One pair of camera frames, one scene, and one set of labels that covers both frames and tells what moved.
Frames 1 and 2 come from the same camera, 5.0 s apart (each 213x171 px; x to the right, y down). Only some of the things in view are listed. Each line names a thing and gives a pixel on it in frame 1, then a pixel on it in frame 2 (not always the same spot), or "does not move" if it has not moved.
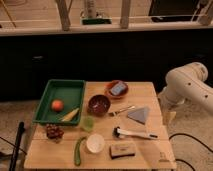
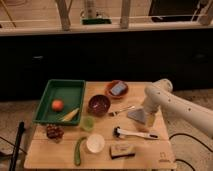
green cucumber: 77,151 does not move
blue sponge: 117,88 does not move
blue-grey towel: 139,115 does not move
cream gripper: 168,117 -> 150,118
